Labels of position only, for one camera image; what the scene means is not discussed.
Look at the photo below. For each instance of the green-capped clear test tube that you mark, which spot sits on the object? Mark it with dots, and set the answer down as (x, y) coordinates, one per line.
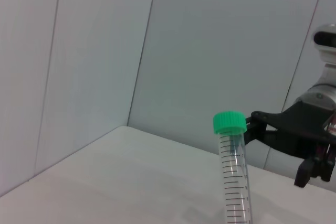
(229, 121)

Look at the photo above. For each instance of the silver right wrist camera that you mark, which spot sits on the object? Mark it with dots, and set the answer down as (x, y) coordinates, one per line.
(325, 37)

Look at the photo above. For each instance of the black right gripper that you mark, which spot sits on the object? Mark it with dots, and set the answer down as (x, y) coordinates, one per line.
(302, 127)

